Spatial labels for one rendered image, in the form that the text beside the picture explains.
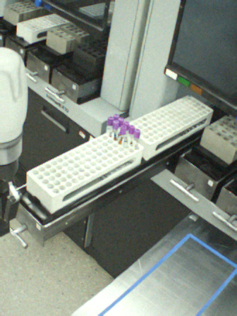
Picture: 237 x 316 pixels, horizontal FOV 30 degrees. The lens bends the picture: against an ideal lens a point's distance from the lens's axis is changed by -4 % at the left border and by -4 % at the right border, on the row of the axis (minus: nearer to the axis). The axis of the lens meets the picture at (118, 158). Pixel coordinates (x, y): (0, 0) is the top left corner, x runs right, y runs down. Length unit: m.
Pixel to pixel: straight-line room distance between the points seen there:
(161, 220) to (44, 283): 0.66
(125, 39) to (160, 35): 0.14
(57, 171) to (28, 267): 0.94
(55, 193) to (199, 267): 0.35
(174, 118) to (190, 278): 0.52
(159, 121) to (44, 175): 0.39
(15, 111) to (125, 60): 0.70
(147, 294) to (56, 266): 1.06
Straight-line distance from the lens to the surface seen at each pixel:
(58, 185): 1.04
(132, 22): 1.37
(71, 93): 1.52
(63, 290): 1.88
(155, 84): 1.36
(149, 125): 1.25
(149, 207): 1.45
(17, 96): 0.77
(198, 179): 1.26
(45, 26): 1.75
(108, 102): 1.55
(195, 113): 1.35
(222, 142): 1.26
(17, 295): 1.86
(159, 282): 0.94
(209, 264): 1.01
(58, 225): 1.05
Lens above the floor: 1.57
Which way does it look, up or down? 39 degrees down
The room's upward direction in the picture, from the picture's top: 11 degrees clockwise
